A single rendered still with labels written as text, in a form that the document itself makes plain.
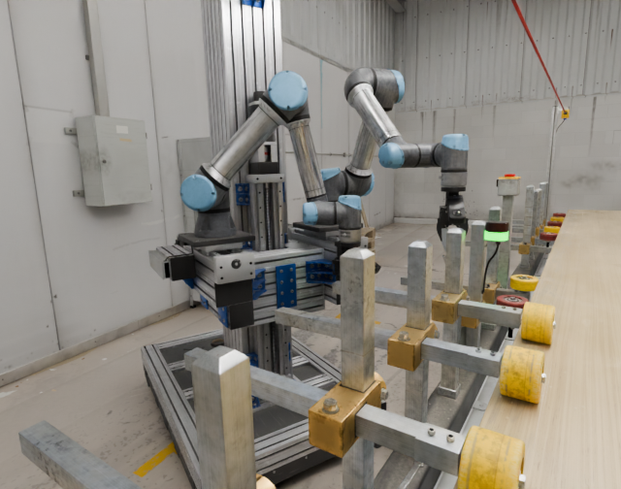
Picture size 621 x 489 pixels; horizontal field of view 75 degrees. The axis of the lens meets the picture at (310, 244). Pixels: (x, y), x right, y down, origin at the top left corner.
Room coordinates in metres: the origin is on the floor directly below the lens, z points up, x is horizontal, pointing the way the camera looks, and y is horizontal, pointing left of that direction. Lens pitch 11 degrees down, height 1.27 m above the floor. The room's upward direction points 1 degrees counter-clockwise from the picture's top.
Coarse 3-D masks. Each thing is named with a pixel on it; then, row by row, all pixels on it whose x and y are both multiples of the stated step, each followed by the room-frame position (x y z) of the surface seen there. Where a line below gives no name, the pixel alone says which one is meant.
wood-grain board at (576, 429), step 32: (576, 224) 2.40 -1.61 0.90; (608, 224) 2.37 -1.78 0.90; (576, 256) 1.56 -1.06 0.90; (608, 256) 1.55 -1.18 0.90; (544, 288) 1.16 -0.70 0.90; (576, 288) 1.15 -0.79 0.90; (608, 288) 1.14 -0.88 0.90; (576, 320) 0.90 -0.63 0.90; (608, 320) 0.90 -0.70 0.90; (544, 352) 0.74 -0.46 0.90; (576, 352) 0.74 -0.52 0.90; (608, 352) 0.74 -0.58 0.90; (544, 384) 0.63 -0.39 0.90; (576, 384) 0.62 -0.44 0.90; (608, 384) 0.62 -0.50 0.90; (512, 416) 0.54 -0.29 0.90; (544, 416) 0.54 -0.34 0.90; (576, 416) 0.54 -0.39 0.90; (608, 416) 0.53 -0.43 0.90; (544, 448) 0.47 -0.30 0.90; (576, 448) 0.47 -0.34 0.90; (608, 448) 0.47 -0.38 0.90; (544, 480) 0.42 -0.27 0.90; (576, 480) 0.41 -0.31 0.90; (608, 480) 0.41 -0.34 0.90
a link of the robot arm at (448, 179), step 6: (444, 174) 1.21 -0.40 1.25; (450, 174) 1.20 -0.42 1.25; (456, 174) 1.19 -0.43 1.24; (462, 174) 1.19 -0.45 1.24; (444, 180) 1.21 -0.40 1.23; (450, 180) 1.20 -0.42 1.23; (456, 180) 1.19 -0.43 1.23; (462, 180) 1.19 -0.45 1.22; (444, 186) 1.22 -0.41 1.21; (450, 186) 1.20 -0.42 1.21; (456, 186) 1.20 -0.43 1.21; (462, 186) 1.20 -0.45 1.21
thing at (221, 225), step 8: (200, 216) 1.43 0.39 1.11; (208, 216) 1.42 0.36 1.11; (216, 216) 1.42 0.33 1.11; (224, 216) 1.44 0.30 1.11; (200, 224) 1.42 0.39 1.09; (208, 224) 1.42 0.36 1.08; (216, 224) 1.41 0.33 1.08; (224, 224) 1.42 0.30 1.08; (232, 224) 1.47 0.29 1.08; (200, 232) 1.41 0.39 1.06; (208, 232) 1.40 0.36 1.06; (216, 232) 1.40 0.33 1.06; (224, 232) 1.41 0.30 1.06; (232, 232) 1.44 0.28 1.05
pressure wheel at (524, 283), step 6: (516, 276) 1.28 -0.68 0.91; (522, 276) 1.26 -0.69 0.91; (528, 276) 1.28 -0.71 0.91; (510, 282) 1.26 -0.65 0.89; (516, 282) 1.24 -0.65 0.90; (522, 282) 1.23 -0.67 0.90; (528, 282) 1.22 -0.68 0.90; (534, 282) 1.22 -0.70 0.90; (516, 288) 1.24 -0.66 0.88; (522, 288) 1.22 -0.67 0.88; (528, 288) 1.22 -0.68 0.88; (534, 288) 1.22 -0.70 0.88
